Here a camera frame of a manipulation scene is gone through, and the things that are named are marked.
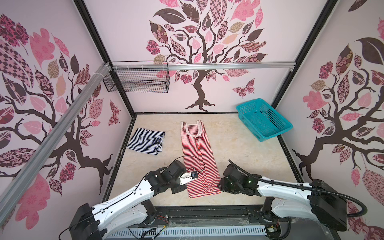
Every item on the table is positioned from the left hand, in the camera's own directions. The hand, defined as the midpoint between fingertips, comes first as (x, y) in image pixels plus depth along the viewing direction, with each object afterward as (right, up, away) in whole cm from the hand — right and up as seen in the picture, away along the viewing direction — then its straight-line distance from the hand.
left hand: (181, 181), depth 79 cm
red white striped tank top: (+9, +9, +16) cm, 21 cm away
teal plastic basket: (+61, +35, +37) cm, 80 cm away
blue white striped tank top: (-26, +20, +22) cm, 39 cm away
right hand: (+20, -4, +4) cm, 21 cm away
